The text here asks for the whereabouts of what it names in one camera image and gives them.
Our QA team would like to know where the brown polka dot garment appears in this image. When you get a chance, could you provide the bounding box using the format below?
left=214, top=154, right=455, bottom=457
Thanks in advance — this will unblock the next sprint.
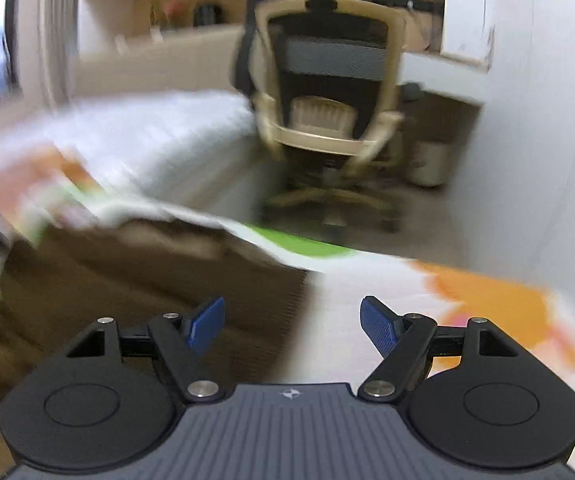
left=0, top=219, right=307, bottom=474

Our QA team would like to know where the white waste bin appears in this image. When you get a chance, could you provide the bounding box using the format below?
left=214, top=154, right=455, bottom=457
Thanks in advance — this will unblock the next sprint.
left=408, top=141, right=450, bottom=188

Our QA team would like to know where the white quilted mattress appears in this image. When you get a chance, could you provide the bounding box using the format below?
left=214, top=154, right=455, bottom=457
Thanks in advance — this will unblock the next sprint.
left=0, top=90, right=281, bottom=222

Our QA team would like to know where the beige mesh office chair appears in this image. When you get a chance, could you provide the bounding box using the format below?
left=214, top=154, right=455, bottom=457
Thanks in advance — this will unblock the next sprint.
left=232, top=0, right=423, bottom=240

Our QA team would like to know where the beige bed headboard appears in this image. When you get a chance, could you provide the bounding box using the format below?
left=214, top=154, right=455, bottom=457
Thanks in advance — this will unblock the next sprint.
left=71, top=25, right=249, bottom=110

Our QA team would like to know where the white paper calendar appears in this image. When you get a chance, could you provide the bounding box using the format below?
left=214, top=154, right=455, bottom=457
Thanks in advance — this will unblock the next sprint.
left=438, top=0, right=495, bottom=70

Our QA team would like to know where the potted plant on shelf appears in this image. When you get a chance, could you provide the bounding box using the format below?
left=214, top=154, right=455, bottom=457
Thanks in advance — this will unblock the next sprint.
left=150, top=0, right=186, bottom=30

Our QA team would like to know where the dark jar on shelf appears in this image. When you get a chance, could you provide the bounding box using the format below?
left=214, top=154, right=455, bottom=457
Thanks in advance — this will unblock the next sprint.
left=193, top=1, right=225, bottom=27

